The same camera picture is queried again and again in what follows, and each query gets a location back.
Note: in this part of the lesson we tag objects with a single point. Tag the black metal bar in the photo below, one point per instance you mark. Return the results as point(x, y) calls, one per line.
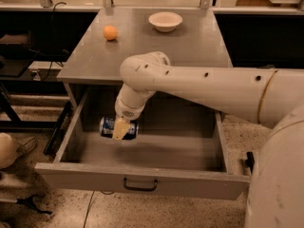
point(250, 161)

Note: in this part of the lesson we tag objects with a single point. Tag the open grey top drawer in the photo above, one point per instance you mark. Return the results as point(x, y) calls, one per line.
point(179, 144)

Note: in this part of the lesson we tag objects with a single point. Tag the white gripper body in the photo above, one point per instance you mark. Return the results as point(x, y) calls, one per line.
point(125, 111)

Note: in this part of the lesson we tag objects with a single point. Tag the grey cabinet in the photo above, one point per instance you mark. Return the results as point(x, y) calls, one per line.
point(196, 42)

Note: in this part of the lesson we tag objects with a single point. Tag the white round object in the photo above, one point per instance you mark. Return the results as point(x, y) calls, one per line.
point(8, 152)

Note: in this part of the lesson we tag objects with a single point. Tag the orange fruit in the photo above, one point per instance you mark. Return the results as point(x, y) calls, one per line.
point(110, 33)

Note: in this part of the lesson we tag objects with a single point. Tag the black floor stand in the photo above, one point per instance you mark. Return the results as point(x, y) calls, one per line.
point(28, 202)

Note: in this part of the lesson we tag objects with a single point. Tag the black drawer handle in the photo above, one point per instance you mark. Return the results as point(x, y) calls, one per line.
point(140, 186)

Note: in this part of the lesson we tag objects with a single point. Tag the blue pepsi can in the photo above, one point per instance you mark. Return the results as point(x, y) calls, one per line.
point(107, 126)

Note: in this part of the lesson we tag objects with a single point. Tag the white bowl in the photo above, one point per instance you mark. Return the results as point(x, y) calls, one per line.
point(165, 21)

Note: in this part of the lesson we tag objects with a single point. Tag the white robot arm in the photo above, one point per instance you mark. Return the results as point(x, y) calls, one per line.
point(273, 98)

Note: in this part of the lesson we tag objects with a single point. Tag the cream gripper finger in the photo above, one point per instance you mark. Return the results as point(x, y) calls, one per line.
point(121, 128)

